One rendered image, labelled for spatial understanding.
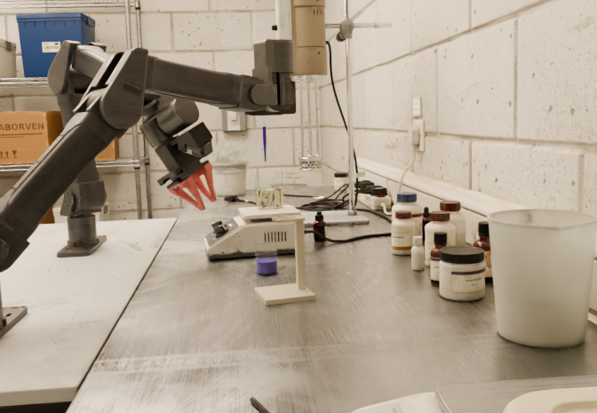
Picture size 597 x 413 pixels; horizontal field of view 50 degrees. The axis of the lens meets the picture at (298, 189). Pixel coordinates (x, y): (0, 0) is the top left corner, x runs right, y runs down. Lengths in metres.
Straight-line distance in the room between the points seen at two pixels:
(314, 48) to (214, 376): 1.11
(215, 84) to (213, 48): 2.69
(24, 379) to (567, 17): 0.88
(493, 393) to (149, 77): 0.67
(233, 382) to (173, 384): 0.06
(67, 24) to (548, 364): 3.08
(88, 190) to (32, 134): 2.06
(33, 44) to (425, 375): 3.09
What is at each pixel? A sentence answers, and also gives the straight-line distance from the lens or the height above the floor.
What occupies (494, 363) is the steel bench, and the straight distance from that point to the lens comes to 0.77.
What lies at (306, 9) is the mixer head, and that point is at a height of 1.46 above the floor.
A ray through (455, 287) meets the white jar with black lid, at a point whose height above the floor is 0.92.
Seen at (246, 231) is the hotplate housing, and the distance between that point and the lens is 1.29.
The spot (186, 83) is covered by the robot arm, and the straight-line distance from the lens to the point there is 1.04.
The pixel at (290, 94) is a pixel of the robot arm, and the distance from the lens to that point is 1.16.
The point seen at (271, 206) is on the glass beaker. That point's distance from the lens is 1.33.
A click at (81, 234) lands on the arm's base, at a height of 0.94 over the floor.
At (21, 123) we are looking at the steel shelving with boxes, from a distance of 3.55.
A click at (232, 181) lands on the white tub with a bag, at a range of 2.35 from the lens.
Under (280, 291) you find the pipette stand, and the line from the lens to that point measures 1.02.
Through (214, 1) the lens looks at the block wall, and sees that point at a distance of 3.79.
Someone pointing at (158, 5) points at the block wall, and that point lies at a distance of 3.81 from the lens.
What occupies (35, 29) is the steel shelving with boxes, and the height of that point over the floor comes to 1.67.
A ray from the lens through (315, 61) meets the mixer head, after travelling 1.68.
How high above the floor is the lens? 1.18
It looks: 6 degrees down
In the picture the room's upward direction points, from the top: 2 degrees counter-clockwise
